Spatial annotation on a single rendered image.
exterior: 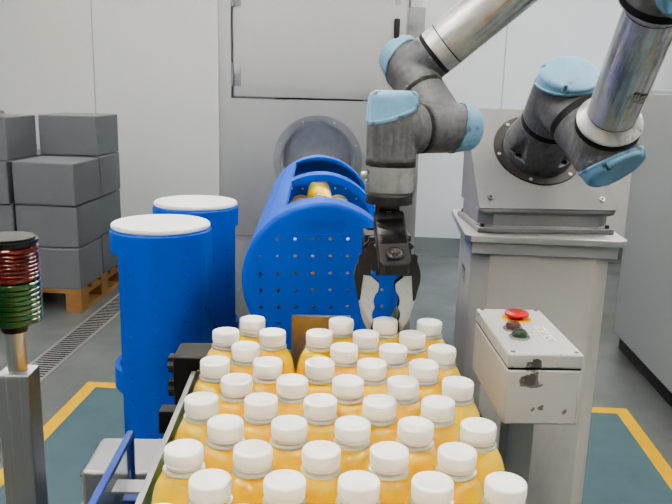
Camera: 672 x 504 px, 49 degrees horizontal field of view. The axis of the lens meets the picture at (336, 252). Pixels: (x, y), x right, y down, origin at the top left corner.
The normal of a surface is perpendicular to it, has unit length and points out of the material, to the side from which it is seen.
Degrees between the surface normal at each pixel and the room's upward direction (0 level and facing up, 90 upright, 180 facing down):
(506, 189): 45
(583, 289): 90
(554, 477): 90
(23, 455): 90
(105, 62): 90
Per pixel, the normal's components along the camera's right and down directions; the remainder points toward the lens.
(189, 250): 0.71, 0.18
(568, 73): 0.00, -0.64
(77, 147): -0.08, 0.22
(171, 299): 0.39, 0.22
